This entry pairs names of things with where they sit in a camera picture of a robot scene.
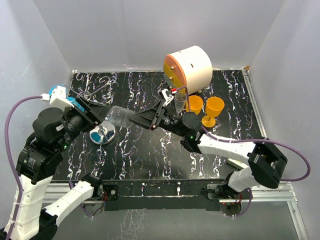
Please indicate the yellow wine glass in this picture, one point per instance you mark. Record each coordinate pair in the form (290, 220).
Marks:
(194, 104)
(213, 108)

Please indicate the wide clear wine glass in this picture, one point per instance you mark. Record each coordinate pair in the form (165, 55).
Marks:
(118, 116)

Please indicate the small yellow white box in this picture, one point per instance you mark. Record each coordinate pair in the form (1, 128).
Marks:
(237, 164)

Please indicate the round white drawer cabinet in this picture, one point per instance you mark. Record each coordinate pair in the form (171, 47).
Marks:
(190, 67)

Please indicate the chrome wine glass rack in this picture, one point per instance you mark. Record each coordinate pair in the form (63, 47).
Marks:
(104, 132)

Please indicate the blue wine glass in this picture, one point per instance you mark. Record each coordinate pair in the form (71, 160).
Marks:
(73, 101)
(59, 89)

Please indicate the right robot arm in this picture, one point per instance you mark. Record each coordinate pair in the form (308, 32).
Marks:
(266, 163)

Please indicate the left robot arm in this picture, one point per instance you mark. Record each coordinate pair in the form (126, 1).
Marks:
(53, 132)

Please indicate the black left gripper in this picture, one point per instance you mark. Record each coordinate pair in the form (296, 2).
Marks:
(94, 114)

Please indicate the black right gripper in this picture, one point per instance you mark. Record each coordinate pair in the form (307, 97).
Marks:
(151, 118)

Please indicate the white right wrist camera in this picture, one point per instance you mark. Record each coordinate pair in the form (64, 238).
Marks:
(166, 96)

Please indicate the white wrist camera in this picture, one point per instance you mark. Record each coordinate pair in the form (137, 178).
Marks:
(56, 101)
(166, 96)

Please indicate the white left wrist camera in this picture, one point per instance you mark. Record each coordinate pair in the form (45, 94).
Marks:
(56, 101)

